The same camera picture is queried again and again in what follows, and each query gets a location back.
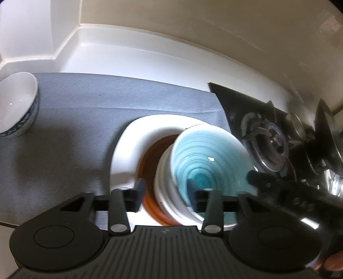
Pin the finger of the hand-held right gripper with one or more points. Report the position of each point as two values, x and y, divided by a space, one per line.
258 178

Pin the white bowl with turquoise inside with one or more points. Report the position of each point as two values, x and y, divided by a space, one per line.
203 158

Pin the black gas stove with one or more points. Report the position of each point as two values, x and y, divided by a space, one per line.
268 134

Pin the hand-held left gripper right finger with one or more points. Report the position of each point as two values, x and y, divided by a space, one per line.
191 193

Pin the person's right hand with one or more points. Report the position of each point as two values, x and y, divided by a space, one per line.
332 264

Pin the white square plate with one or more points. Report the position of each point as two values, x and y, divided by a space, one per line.
126 158

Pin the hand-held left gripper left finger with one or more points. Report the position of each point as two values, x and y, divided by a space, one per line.
140 191

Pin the white bowl with blue pattern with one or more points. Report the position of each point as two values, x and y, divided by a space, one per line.
16 104

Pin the grey table mat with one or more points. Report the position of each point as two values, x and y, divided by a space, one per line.
80 120

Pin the brown oval plate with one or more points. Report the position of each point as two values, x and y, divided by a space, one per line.
147 163

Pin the black wok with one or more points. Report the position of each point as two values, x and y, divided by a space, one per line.
329 139

